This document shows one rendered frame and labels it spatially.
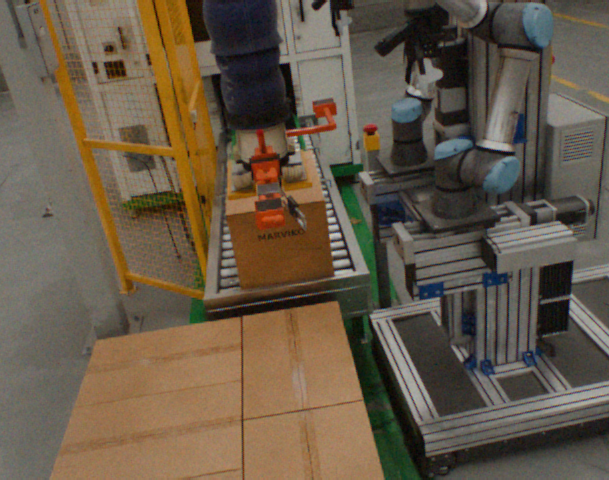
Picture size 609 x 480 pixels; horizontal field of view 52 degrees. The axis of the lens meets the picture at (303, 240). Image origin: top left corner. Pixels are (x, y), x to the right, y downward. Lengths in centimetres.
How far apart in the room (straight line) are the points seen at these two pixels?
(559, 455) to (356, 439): 100
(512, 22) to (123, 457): 173
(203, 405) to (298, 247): 76
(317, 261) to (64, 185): 135
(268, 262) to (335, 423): 83
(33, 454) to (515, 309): 217
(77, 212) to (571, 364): 238
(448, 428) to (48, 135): 218
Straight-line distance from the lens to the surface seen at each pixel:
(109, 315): 357
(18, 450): 322
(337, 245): 297
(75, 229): 334
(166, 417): 220
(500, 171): 188
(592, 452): 275
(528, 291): 256
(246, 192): 210
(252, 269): 259
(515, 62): 191
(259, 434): 204
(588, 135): 232
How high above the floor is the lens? 196
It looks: 28 degrees down
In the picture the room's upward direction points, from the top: 8 degrees counter-clockwise
